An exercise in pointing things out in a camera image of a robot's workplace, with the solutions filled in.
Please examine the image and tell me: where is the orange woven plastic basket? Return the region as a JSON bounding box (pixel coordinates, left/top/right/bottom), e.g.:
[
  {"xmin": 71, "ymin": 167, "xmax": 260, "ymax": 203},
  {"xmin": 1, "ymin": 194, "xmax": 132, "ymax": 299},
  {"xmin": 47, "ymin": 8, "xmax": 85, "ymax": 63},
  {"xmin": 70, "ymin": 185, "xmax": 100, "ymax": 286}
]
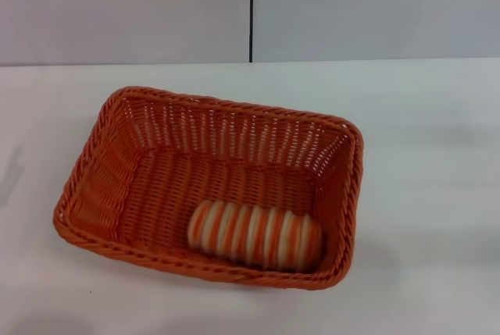
[{"xmin": 52, "ymin": 85, "xmax": 366, "ymax": 287}]

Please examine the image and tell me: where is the orange striped bread roll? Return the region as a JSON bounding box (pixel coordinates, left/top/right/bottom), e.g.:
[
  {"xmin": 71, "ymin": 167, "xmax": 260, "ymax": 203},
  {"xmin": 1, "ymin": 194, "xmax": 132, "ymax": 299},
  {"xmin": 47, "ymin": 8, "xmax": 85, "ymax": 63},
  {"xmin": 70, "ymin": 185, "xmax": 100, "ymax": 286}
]
[{"xmin": 187, "ymin": 200, "xmax": 323, "ymax": 274}]

